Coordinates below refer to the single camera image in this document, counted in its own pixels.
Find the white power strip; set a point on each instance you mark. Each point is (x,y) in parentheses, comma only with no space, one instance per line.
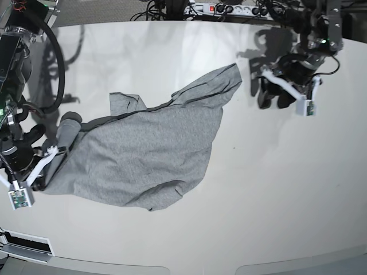
(220,9)

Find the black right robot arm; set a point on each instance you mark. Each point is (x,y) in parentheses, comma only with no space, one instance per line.
(32,84)

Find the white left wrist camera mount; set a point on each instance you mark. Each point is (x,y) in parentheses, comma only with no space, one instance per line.
(305,104)

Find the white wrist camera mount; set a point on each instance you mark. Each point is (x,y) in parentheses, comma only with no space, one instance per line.
(305,104)
(20,187)

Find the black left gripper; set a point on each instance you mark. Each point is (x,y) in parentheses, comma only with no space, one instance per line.
(295,68)

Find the white slotted box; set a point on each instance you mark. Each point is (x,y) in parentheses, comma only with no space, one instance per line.
(26,247)

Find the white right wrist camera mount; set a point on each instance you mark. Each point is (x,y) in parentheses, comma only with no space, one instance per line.
(20,187)

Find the grey t-shirt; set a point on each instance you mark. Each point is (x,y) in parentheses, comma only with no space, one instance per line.
(146,157)

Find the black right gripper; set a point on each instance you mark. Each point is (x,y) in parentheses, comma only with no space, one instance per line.
(19,157)

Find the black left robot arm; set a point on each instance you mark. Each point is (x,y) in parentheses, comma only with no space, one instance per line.
(318,25)

